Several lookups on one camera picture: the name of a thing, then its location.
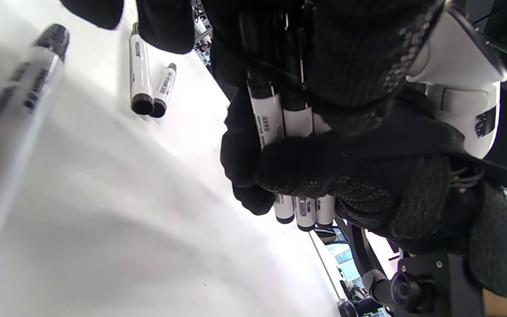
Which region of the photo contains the grey white handheld controller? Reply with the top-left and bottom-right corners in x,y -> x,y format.
405,9 -> 507,160

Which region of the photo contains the person's left hand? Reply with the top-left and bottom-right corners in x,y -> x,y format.
60,0 -> 445,135

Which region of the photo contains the black-capped white marker pen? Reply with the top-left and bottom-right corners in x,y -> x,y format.
313,112 -> 337,227
282,101 -> 317,232
247,70 -> 296,225

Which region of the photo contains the person's right hand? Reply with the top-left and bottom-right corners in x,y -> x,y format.
220,88 -> 507,299

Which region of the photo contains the white marker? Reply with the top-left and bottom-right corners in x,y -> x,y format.
0,22 -> 178,300

